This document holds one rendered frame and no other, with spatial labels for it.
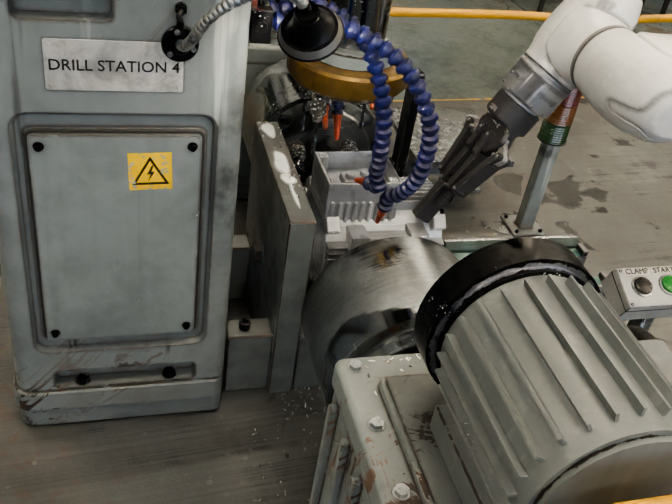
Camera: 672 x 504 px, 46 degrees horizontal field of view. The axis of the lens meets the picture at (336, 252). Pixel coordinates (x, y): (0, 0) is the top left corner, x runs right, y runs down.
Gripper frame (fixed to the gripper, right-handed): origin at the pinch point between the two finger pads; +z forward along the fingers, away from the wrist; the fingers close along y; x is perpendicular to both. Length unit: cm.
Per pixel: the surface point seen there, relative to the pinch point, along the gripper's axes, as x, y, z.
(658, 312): 33.4, 19.6, -9.1
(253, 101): -18.8, -37.9, 13.0
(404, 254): -13.2, 19.7, 2.0
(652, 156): 101, -68, -22
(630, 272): 27.0, 15.2, -11.1
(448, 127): 36, -62, 2
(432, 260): -9.8, 20.8, 0.4
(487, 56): 211, -326, 6
